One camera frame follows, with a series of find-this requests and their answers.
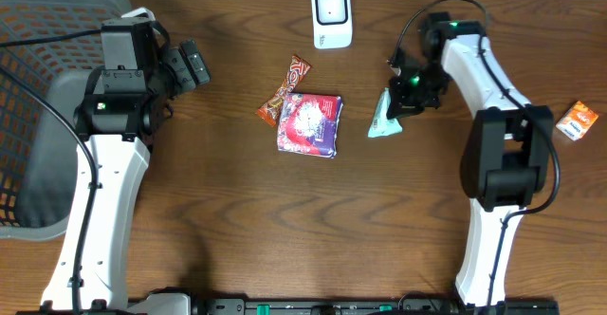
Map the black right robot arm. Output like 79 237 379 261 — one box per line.
386 12 559 314

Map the small orange carton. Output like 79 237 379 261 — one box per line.
556 101 598 141

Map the grey plastic mesh basket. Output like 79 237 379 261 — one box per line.
1 0 132 241

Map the red blue noodle packet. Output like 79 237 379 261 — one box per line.
277 93 343 158

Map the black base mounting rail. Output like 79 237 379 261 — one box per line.
127 296 561 315

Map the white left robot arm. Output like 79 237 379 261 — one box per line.
40 9 211 314

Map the red Top chocolate bar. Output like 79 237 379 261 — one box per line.
256 54 312 126

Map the teal white snack packet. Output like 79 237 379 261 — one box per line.
367 87 403 139

